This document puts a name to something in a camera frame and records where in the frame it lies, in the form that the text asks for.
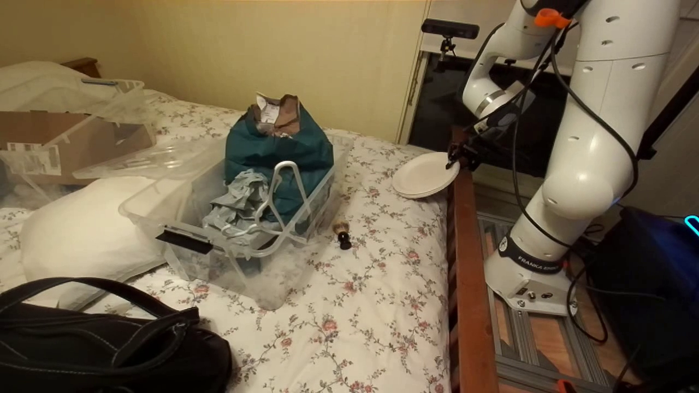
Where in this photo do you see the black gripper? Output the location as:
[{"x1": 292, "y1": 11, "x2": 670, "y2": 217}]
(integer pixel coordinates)
[{"x1": 442, "y1": 107, "x2": 522, "y2": 176}]

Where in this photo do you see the white round plate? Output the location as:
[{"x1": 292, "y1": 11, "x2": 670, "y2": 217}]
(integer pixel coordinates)
[{"x1": 391, "y1": 151, "x2": 463, "y2": 202}]

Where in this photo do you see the dark green fabric bag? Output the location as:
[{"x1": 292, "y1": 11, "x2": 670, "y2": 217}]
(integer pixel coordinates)
[{"x1": 222, "y1": 94, "x2": 336, "y2": 226}]

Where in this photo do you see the clear plastic wrap bag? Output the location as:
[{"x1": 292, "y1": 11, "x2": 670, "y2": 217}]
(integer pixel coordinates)
[{"x1": 0, "y1": 75, "x2": 159, "y2": 209}]

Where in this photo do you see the brown crumpled paper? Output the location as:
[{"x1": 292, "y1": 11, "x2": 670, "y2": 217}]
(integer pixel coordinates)
[{"x1": 246, "y1": 91, "x2": 304, "y2": 141}]

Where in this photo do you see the floral print bedsheet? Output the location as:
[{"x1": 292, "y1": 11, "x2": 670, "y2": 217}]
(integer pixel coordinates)
[{"x1": 0, "y1": 86, "x2": 453, "y2": 393}]

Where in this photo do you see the grey blue crumpled cloth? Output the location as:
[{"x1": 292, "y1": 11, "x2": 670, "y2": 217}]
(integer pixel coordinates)
[{"x1": 202, "y1": 169, "x2": 274, "y2": 239}]

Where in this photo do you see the black computer with blue light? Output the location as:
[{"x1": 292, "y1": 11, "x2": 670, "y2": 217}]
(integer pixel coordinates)
[{"x1": 587, "y1": 205, "x2": 699, "y2": 393}]

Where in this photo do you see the clear plastic storage bin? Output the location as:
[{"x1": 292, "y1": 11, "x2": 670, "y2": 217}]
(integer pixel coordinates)
[{"x1": 117, "y1": 133, "x2": 341, "y2": 293}]

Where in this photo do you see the white oval pillow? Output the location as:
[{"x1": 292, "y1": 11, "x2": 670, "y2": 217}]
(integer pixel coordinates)
[{"x1": 20, "y1": 176, "x2": 170, "y2": 286}]

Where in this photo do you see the brown cardboard box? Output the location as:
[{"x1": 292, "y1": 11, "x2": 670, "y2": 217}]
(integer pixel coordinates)
[{"x1": 0, "y1": 107, "x2": 154, "y2": 181}]

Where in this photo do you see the white flat pillow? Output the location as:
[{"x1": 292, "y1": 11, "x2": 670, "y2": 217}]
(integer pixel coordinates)
[{"x1": 0, "y1": 60, "x2": 89, "y2": 111}]

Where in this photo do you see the black camera bar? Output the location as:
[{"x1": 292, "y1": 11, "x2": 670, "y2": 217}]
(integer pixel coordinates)
[{"x1": 419, "y1": 18, "x2": 483, "y2": 42}]

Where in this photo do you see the brown wooden bed rail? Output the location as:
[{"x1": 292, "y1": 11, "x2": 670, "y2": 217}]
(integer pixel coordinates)
[{"x1": 442, "y1": 127, "x2": 500, "y2": 393}]

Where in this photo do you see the shaving brush with black handle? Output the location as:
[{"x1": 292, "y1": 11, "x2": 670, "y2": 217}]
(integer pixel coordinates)
[{"x1": 331, "y1": 220, "x2": 354, "y2": 251}]

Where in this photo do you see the orange cable clip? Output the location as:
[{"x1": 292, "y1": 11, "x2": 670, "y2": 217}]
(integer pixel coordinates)
[{"x1": 532, "y1": 6, "x2": 572, "y2": 30}]

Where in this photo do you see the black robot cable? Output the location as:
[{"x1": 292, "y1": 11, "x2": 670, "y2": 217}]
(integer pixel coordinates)
[{"x1": 509, "y1": 29, "x2": 642, "y2": 220}]

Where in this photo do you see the white thin bag handle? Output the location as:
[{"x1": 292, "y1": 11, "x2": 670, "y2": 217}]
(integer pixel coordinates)
[{"x1": 252, "y1": 160, "x2": 323, "y2": 243}]

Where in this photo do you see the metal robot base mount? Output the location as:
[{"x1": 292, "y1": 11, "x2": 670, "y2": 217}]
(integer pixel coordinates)
[{"x1": 487, "y1": 209, "x2": 629, "y2": 393}]

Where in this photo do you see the black handbag with straps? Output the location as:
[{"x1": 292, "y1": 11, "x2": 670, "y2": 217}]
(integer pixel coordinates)
[{"x1": 0, "y1": 276, "x2": 235, "y2": 393}]

